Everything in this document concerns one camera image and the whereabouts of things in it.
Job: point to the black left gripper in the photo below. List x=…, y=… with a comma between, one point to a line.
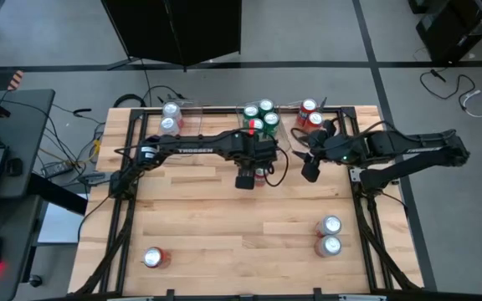
x=257, y=152

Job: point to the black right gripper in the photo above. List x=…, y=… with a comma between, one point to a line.
x=341, y=146

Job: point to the red soda can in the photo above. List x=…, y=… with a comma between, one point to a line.
x=260, y=177
x=152, y=257
x=309, y=105
x=314, y=119

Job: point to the green Sprite soda can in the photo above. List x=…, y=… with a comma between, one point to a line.
x=271, y=119
x=266, y=105
x=256, y=124
x=250, y=110

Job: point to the clear plastic bin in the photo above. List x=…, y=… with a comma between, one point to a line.
x=242, y=125
x=191, y=121
x=290, y=121

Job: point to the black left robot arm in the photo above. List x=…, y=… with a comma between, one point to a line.
x=199, y=149

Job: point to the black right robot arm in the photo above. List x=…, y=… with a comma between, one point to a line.
x=412, y=146

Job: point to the black fabric divider screen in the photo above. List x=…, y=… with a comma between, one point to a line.
x=174, y=29

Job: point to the white label strip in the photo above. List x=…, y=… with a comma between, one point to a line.
x=362, y=298

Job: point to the grey power brick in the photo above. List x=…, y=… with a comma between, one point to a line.
x=92, y=179

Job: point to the black equipment cases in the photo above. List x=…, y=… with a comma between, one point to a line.
x=454, y=29

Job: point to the black power strip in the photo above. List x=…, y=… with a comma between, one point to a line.
x=57, y=169

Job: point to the black desk crossbar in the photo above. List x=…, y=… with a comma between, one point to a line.
x=57, y=194

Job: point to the white flat panel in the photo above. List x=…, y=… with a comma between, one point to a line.
x=57, y=226

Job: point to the dark grey desk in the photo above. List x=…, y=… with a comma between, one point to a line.
x=19, y=125

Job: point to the small black desk device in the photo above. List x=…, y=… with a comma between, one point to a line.
x=13, y=166

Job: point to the orange black striped marker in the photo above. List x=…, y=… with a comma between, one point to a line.
x=16, y=79

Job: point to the black caster wheel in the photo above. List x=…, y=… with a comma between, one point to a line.
x=35, y=281

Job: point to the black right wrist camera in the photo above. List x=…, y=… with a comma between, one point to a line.
x=310, y=172

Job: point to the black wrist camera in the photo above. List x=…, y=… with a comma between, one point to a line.
x=310, y=172
x=245, y=182

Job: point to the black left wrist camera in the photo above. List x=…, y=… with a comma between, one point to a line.
x=245, y=182

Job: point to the silver mounting bracket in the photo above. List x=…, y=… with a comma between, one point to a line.
x=355, y=174

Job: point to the black aluminium table frame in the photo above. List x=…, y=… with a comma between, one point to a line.
x=220, y=111

